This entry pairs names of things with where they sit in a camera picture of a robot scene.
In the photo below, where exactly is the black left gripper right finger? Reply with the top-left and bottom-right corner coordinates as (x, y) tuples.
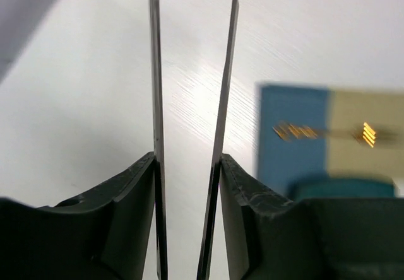
(220, 154), (403, 279)

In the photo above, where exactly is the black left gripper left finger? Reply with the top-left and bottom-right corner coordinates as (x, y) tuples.
(1, 153), (155, 279)

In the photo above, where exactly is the teal square plate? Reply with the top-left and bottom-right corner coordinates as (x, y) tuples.
(287, 174), (396, 201)

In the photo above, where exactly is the blue beige patchwork placemat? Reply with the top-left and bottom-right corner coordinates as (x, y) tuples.
(257, 84), (403, 195)

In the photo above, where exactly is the gold fork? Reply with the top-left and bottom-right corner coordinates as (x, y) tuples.
(271, 120), (400, 150)

